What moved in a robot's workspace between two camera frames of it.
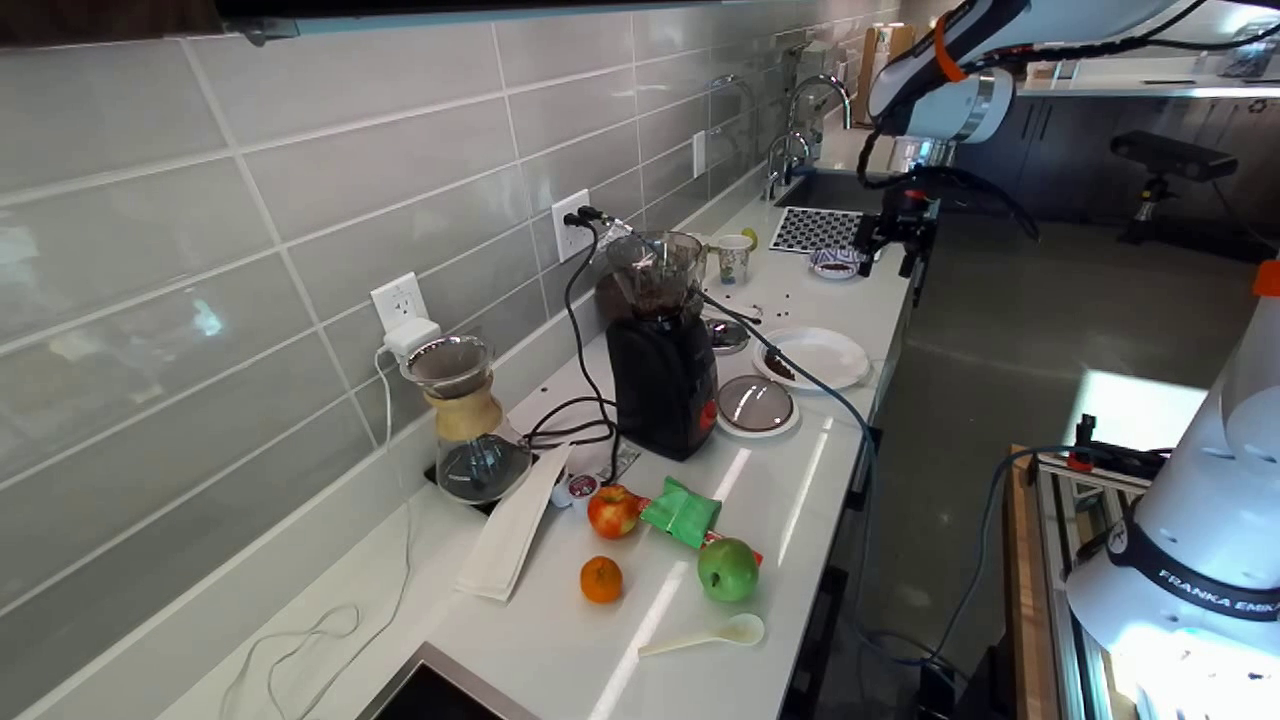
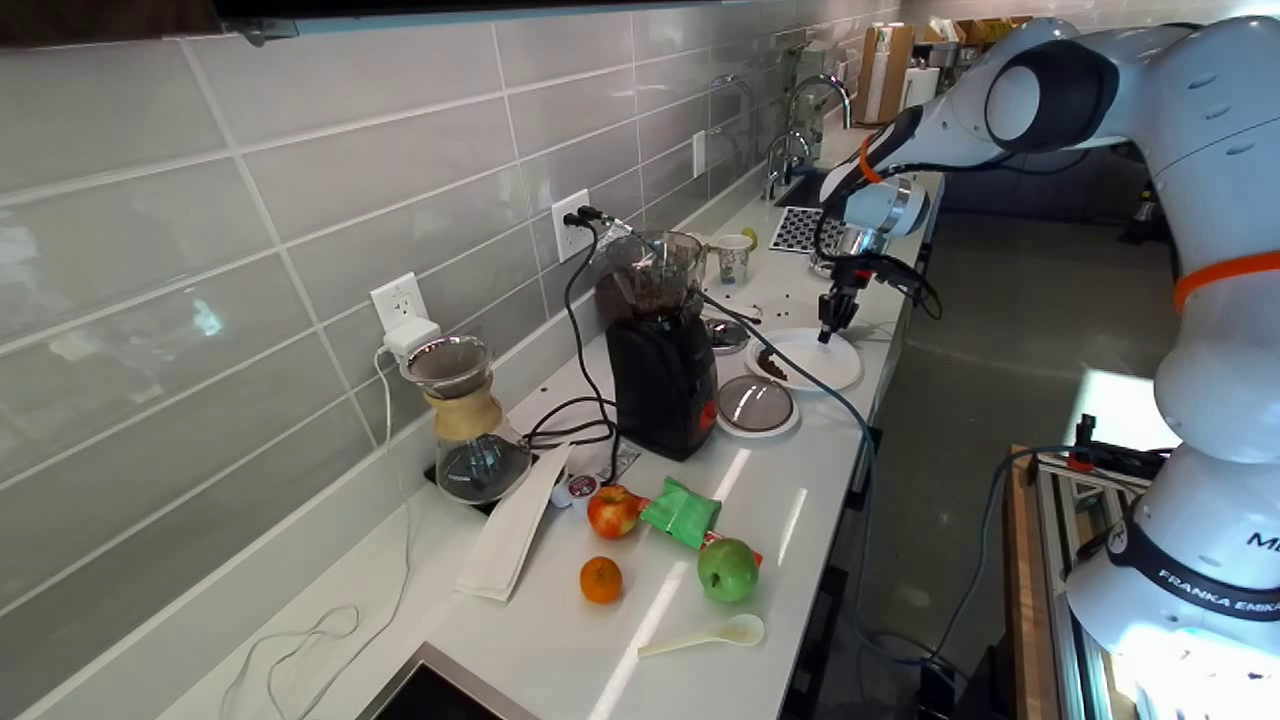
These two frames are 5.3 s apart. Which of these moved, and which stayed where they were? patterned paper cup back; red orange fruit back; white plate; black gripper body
Moved: black gripper body
Stayed: white plate; patterned paper cup back; red orange fruit back
